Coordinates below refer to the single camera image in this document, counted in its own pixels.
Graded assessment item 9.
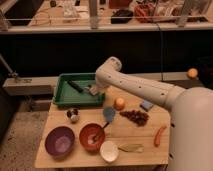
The red bowl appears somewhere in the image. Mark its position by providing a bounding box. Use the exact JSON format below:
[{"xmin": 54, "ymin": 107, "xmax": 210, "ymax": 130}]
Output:
[{"xmin": 79, "ymin": 123, "xmax": 105, "ymax": 152}]

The wooden table board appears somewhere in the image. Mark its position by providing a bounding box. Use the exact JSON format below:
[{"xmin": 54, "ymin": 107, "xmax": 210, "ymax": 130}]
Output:
[{"xmin": 35, "ymin": 87, "xmax": 170, "ymax": 168}]

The black object on shelf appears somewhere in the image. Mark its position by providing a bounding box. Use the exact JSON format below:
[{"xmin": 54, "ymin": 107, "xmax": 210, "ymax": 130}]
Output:
[{"xmin": 111, "ymin": 9, "xmax": 133, "ymax": 24}]

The green plastic tray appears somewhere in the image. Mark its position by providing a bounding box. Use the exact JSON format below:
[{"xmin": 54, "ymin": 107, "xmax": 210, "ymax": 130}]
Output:
[{"xmin": 53, "ymin": 73, "xmax": 105, "ymax": 107}]

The purple bowl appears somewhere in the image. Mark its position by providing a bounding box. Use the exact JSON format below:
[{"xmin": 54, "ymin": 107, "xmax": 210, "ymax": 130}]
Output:
[{"xmin": 45, "ymin": 126, "xmax": 75, "ymax": 158}]

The white small bowl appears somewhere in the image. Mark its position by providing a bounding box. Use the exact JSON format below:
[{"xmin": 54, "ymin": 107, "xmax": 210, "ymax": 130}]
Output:
[{"xmin": 100, "ymin": 141, "xmax": 119, "ymax": 163}]

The orange ball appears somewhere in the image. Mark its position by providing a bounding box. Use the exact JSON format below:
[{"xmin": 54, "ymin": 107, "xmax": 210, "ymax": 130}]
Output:
[{"xmin": 187, "ymin": 68, "xmax": 198, "ymax": 79}]

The orange apple fruit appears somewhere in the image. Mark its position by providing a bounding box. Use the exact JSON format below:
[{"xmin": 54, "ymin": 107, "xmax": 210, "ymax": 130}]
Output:
[{"xmin": 114, "ymin": 98, "xmax": 125, "ymax": 111}]

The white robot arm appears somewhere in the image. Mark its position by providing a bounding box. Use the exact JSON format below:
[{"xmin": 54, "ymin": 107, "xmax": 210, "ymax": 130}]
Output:
[{"xmin": 95, "ymin": 56, "xmax": 213, "ymax": 171}]

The blue sponge block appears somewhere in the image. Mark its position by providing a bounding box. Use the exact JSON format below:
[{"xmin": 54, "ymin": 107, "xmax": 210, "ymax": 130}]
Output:
[{"xmin": 140, "ymin": 100, "xmax": 154, "ymax": 111}]

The black marker pen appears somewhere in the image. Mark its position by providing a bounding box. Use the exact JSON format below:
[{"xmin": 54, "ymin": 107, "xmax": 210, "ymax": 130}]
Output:
[{"xmin": 68, "ymin": 80, "xmax": 83, "ymax": 93}]

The grey metal bracket clamp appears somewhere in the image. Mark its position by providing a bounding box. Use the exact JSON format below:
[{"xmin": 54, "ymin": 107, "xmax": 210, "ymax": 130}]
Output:
[{"xmin": 0, "ymin": 53, "xmax": 32, "ymax": 83}]

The dark grape bunch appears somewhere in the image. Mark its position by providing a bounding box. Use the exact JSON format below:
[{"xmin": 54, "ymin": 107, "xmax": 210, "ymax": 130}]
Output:
[{"xmin": 120, "ymin": 110, "xmax": 149, "ymax": 126}]

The red tool on shelf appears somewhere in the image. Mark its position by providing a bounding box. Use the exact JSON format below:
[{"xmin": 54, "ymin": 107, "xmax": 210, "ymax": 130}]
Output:
[{"xmin": 134, "ymin": 3, "xmax": 154, "ymax": 23}]

